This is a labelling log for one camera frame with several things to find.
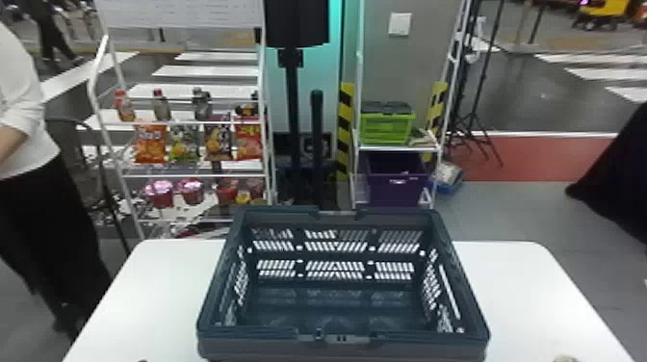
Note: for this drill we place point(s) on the yellow black striped post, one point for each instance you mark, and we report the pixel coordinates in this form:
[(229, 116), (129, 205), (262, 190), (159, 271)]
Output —
[(437, 106), (345, 126)]

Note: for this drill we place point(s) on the dark bottle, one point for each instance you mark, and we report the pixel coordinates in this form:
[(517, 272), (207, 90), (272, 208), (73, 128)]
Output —
[(201, 104)]

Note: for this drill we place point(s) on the red bottle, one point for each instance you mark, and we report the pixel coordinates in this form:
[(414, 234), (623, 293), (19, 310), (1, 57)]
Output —
[(124, 107)]

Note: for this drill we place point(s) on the black tripod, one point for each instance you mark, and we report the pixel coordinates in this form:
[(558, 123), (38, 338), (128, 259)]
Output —
[(472, 101)]

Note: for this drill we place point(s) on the red noodle cup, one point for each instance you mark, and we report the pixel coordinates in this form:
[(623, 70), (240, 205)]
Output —
[(256, 188), (226, 192)]

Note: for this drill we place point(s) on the pink noodle cup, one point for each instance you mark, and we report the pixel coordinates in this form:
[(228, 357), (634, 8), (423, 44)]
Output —
[(191, 191), (160, 194)]

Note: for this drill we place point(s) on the black snack packet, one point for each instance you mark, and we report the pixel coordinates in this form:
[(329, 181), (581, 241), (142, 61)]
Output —
[(218, 141)]

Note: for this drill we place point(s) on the yellow can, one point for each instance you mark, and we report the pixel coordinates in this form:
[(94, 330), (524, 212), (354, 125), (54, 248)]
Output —
[(243, 198)]

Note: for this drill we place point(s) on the person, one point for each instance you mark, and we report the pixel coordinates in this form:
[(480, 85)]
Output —
[(30, 202)]

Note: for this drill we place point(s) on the green snack packet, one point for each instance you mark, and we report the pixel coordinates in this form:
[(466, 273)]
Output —
[(184, 144)]

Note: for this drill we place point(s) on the brown bottle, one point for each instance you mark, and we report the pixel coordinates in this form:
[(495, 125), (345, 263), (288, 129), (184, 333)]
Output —
[(161, 106)]

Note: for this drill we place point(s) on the green crate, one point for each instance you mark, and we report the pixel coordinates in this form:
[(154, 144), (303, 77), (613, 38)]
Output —
[(386, 126)]

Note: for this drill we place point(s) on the orange snack packet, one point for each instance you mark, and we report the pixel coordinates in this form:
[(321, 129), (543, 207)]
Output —
[(150, 144)]

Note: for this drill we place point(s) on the small blue basket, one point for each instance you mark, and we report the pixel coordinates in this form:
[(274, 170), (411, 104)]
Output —
[(449, 177)]

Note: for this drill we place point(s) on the red snack packet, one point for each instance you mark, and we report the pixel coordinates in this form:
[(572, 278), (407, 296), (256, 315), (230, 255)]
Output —
[(248, 139)]

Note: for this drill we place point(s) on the purple crate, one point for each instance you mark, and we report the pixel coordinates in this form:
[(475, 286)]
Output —
[(397, 182)]

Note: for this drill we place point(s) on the white shelf trolley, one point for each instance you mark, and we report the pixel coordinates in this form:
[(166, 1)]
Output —
[(358, 91)]

